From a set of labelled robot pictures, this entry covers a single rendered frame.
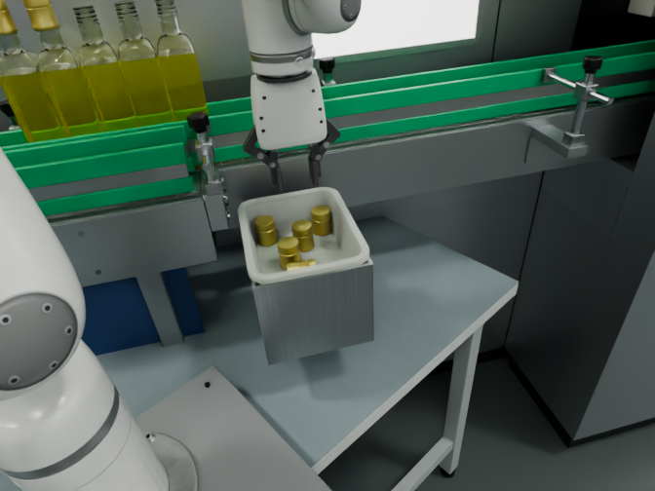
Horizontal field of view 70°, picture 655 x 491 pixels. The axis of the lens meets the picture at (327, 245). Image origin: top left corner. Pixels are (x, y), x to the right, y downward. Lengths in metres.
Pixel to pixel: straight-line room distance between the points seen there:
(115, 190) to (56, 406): 0.38
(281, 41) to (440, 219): 0.81
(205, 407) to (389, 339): 0.35
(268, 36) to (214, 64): 0.36
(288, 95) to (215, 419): 0.47
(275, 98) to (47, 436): 0.46
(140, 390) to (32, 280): 0.55
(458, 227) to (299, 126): 0.77
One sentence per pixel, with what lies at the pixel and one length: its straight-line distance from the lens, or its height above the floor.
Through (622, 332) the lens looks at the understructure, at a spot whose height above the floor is 0.55.
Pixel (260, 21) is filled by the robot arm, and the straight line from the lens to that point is 0.63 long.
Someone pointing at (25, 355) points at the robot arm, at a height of 1.17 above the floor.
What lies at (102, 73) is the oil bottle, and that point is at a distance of 0.84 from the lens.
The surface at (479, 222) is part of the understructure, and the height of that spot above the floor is 0.67.
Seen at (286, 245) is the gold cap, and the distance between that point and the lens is 0.73.
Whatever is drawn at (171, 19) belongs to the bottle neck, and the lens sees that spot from 0.82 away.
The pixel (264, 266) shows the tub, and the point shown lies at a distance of 0.77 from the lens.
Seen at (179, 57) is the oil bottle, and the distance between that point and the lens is 0.82.
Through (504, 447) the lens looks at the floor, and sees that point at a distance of 1.69.
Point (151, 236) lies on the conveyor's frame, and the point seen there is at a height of 1.00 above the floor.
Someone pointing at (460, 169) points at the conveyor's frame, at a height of 0.96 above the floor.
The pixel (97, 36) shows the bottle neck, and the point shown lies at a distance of 0.84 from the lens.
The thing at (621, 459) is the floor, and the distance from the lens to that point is 1.79.
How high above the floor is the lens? 1.41
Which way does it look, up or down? 36 degrees down
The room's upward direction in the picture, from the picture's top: 5 degrees counter-clockwise
